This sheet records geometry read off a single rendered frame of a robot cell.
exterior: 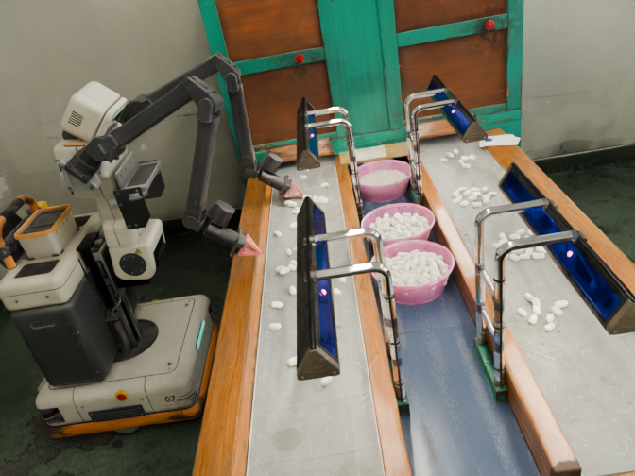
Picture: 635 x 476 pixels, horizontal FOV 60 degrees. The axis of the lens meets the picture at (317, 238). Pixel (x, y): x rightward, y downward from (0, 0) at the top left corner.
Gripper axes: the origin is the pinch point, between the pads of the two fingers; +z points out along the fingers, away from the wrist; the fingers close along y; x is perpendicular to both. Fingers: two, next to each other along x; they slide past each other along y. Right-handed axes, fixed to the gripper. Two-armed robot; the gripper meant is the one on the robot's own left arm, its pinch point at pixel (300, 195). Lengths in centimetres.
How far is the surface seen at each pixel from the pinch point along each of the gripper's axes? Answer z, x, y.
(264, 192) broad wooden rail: -13.2, 9.9, 6.8
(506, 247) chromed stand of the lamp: 16, -60, -115
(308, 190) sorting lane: 3.3, -0.5, 6.9
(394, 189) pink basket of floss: 31.6, -23.4, -4.3
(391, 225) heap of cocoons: 28.3, -19.6, -31.9
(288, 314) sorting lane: -2, 3, -79
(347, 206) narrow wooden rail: 13.9, -12.7, -18.8
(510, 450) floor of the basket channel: 41, -25, -131
